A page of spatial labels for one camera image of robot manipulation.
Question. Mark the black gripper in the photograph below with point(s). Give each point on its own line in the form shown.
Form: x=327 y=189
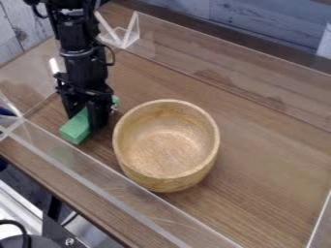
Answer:
x=82 y=85

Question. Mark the green rectangular block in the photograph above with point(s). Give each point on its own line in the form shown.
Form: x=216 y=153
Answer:
x=75 y=130

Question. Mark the brown wooden bowl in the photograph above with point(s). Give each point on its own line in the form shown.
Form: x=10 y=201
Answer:
x=166 y=142

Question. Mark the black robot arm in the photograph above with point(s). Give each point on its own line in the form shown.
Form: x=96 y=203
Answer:
x=74 y=22

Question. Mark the clear acrylic tray wall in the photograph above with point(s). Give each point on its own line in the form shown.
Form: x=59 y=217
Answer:
x=266 y=197

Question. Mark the black metal bracket with screw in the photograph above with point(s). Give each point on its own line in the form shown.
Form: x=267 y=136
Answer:
x=55 y=232

